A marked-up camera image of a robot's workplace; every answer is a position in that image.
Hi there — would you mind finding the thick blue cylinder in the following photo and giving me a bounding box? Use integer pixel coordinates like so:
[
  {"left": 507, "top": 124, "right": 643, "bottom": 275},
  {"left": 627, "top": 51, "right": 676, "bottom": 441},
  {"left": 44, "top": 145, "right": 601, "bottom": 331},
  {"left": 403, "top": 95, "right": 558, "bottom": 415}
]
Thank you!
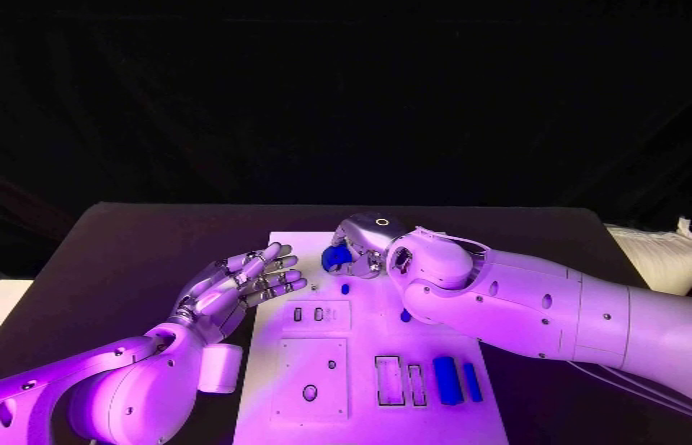
[{"left": 431, "top": 356, "right": 465, "bottom": 406}]

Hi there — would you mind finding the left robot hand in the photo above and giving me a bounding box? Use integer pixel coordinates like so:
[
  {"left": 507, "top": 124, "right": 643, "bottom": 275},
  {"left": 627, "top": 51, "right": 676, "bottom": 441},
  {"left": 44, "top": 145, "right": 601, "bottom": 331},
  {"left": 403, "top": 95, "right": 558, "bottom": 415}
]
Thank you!
[{"left": 167, "top": 241, "right": 308, "bottom": 345}]

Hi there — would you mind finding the white cable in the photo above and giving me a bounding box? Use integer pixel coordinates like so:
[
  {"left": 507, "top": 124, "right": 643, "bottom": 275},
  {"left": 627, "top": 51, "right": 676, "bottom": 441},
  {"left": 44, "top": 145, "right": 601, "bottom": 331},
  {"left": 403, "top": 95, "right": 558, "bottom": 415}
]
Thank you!
[
  {"left": 563, "top": 360, "right": 692, "bottom": 412},
  {"left": 597, "top": 364, "right": 692, "bottom": 405}
]

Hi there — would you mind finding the white cloth bundle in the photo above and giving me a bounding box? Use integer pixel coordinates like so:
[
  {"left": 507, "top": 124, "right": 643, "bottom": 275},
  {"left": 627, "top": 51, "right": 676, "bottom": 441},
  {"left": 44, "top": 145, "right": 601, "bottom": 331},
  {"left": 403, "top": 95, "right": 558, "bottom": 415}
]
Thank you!
[{"left": 602, "top": 217, "right": 692, "bottom": 297}]

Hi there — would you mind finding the white task board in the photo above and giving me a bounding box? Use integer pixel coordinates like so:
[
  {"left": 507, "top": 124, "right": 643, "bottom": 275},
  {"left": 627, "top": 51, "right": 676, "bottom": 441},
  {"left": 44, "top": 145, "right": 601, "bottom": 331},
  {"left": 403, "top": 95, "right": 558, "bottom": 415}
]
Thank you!
[{"left": 230, "top": 230, "right": 510, "bottom": 445}]

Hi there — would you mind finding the thin blue cylinder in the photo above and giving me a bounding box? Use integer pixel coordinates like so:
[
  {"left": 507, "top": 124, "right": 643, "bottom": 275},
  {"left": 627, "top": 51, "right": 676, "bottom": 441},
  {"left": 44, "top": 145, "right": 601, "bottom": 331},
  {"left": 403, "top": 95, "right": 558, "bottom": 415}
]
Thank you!
[{"left": 461, "top": 362, "right": 484, "bottom": 403}]

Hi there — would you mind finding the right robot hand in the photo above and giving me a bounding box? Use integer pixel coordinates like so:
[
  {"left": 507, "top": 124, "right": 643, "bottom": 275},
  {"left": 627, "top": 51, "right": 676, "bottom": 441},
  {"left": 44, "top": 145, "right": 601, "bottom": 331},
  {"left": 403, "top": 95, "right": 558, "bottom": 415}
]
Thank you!
[{"left": 326, "top": 211, "right": 411, "bottom": 280}]

